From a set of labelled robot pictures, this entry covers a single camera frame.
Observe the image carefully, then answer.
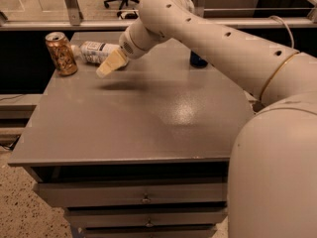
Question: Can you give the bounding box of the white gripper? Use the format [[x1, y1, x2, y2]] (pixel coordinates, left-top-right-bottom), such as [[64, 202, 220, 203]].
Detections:
[[96, 32, 147, 78]]

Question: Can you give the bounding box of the blue label plastic bottle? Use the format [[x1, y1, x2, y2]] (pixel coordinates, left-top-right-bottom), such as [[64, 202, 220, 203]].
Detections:
[[71, 41, 119, 64]]

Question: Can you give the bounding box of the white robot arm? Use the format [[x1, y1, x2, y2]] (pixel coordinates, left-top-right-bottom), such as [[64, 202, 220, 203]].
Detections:
[[97, 0, 317, 238]]

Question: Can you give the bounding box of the orange gold soda can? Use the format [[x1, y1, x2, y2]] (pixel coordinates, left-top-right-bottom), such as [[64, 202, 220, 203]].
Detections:
[[46, 32, 77, 76]]

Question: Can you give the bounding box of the blue pepsi can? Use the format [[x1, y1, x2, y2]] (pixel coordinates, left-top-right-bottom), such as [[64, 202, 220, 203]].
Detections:
[[189, 52, 208, 68]]

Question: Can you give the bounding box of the grey metal railing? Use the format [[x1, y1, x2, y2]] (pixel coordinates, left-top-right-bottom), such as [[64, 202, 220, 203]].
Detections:
[[0, 0, 317, 31]]

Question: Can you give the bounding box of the grey drawer cabinet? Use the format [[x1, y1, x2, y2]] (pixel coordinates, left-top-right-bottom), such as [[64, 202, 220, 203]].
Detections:
[[7, 30, 256, 238]]

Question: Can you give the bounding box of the top grey drawer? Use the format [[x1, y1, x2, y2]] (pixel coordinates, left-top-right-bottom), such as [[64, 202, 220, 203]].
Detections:
[[34, 182, 227, 207]]

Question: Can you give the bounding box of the grey drawer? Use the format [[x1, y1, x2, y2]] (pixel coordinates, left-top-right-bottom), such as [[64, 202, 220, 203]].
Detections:
[[34, 182, 227, 207], [65, 206, 226, 228], [83, 226, 216, 238]]

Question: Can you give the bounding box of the middle grey drawer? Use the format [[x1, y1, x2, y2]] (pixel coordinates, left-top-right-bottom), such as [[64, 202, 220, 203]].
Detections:
[[65, 206, 226, 228]]

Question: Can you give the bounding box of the bottom grey drawer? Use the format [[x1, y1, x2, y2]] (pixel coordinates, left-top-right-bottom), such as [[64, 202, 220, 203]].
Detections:
[[83, 226, 216, 238]]

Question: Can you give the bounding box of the white cable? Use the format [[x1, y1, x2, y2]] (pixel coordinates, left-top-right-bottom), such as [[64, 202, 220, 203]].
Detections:
[[267, 15, 295, 50]]

